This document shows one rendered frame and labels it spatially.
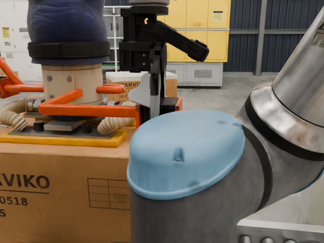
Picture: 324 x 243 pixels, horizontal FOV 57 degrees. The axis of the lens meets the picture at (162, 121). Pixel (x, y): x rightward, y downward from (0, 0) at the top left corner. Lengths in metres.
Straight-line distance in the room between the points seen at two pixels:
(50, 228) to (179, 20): 7.44
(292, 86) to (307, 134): 0.05
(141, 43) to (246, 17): 11.03
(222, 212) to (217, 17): 7.88
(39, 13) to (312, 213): 1.88
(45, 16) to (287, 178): 0.68
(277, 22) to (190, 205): 11.57
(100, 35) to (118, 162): 0.35
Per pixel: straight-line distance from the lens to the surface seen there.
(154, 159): 0.26
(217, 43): 8.11
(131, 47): 0.56
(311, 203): 2.13
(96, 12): 0.86
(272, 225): 1.39
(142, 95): 0.56
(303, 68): 0.32
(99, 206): 0.81
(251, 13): 11.56
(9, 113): 0.93
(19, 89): 0.99
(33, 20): 0.87
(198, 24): 8.07
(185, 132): 0.29
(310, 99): 0.33
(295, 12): 11.97
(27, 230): 0.94
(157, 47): 0.55
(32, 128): 0.93
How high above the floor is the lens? 1.35
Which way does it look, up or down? 16 degrees down
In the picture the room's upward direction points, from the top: straight up
